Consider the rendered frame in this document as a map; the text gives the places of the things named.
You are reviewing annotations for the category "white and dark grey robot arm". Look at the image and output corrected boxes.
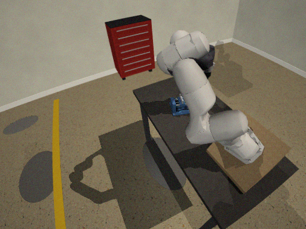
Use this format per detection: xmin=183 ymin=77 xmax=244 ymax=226
xmin=156 ymin=30 xmax=264 ymax=164

